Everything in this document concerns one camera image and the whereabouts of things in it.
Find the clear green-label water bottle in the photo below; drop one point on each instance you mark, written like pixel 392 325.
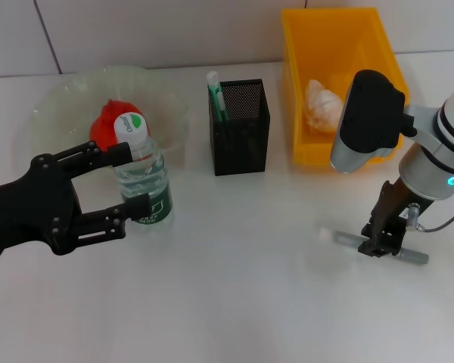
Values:
pixel 143 181

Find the green utility knife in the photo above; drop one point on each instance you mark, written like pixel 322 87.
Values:
pixel 217 98

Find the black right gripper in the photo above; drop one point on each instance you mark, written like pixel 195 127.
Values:
pixel 393 210

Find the grey marker pen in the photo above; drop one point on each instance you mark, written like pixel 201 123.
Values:
pixel 346 238

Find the white paper ball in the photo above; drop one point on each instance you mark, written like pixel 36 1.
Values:
pixel 323 107

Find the red-orange toy orange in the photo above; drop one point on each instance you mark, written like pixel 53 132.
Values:
pixel 104 125

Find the yellow plastic bin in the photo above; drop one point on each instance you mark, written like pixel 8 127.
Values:
pixel 325 49

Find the pale green glass fruit plate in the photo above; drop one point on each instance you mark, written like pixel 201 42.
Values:
pixel 166 98

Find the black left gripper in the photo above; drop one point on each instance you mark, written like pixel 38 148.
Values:
pixel 26 211

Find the black mesh pen holder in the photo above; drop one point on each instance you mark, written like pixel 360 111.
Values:
pixel 242 151

